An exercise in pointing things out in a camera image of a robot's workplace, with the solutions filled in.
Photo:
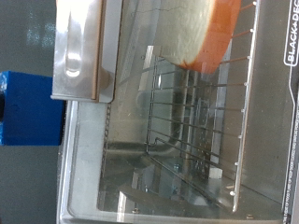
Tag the white bread slice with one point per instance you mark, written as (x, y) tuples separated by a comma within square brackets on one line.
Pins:
[(193, 31)]

